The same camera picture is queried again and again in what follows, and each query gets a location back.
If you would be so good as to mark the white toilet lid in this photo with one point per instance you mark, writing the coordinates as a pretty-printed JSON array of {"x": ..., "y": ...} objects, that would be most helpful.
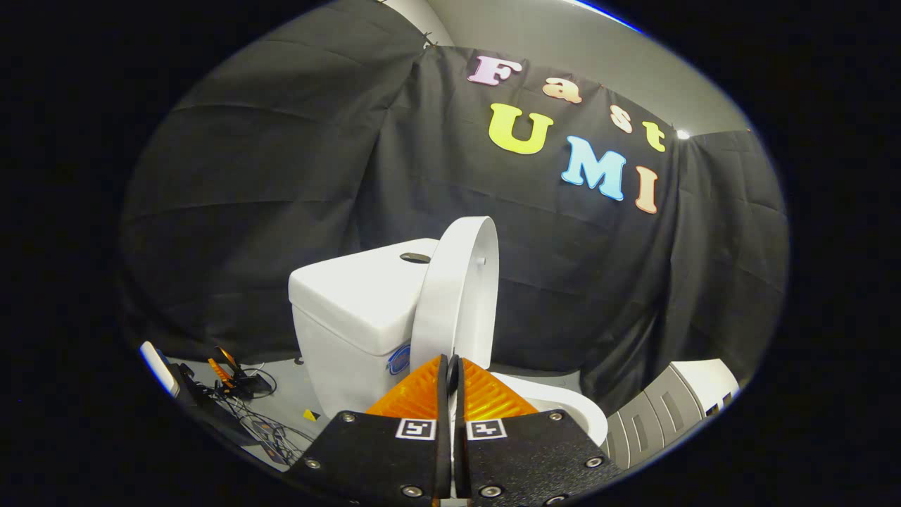
[{"x": 450, "y": 296}]

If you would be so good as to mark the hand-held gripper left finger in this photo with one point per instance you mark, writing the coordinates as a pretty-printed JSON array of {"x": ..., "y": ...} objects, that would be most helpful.
[{"x": 383, "y": 458}]

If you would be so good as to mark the black backdrop cloth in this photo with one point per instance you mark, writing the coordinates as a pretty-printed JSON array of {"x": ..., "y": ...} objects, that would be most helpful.
[{"x": 281, "y": 211}]

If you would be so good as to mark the flat dark board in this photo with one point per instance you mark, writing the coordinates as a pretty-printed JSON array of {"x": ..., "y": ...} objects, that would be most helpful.
[{"x": 208, "y": 408}]

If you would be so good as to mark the white ceramic toilet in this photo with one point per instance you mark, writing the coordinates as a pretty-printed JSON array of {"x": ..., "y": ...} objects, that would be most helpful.
[{"x": 352, "y": 310}]

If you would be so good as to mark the white plastic drawer cabinet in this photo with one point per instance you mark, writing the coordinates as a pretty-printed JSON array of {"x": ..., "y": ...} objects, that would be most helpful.
[{"x": 662, "y": 408}]

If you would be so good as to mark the orange black gripper tool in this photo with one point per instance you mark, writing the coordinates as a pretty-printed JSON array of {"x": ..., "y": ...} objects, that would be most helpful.
[{"x": 236, "y": 377}]

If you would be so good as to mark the white device with blue edge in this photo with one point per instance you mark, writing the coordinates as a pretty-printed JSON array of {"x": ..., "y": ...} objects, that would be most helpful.
[{"x": 158, "y": 367}]

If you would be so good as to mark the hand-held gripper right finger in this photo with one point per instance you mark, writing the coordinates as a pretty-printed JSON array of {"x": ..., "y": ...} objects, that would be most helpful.
[{"x": 528, "y": 458}]

